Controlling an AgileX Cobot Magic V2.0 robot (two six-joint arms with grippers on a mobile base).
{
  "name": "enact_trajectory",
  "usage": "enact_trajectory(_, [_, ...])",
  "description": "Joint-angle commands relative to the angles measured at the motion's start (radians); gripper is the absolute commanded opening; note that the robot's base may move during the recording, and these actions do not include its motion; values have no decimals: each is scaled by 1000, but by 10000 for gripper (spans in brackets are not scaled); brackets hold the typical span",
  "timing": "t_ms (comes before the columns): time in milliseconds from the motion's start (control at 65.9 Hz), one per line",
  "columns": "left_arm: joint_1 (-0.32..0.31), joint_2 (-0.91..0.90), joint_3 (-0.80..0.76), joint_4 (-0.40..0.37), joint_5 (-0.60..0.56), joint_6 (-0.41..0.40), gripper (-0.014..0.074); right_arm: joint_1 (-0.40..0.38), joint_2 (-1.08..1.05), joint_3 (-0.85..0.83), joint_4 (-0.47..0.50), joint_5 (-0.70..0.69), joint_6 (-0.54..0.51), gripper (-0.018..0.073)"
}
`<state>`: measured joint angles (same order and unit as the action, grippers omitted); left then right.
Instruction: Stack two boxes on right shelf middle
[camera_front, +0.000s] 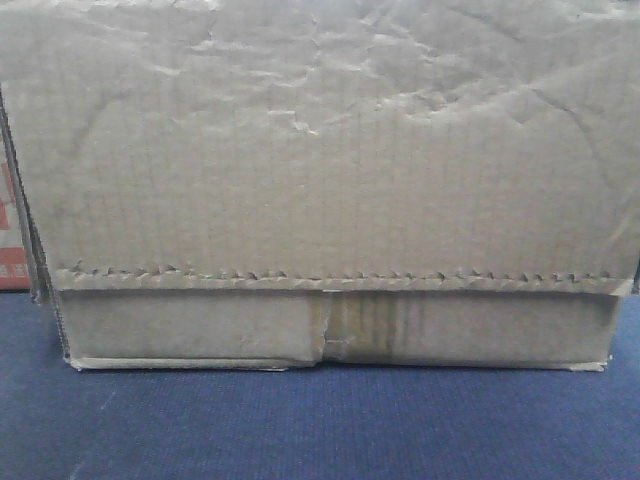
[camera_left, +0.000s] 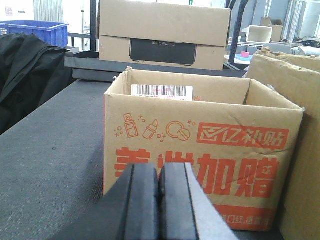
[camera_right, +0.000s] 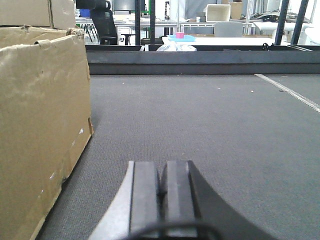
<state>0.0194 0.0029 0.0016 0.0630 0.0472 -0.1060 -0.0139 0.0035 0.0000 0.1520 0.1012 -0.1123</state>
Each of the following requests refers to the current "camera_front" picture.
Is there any brown corrugated cardboard box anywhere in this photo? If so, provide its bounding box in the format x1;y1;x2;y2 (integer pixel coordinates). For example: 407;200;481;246
1;1;639;371

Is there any red and white carton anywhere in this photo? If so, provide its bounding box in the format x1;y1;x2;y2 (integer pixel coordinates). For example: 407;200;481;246
0;160;30;290

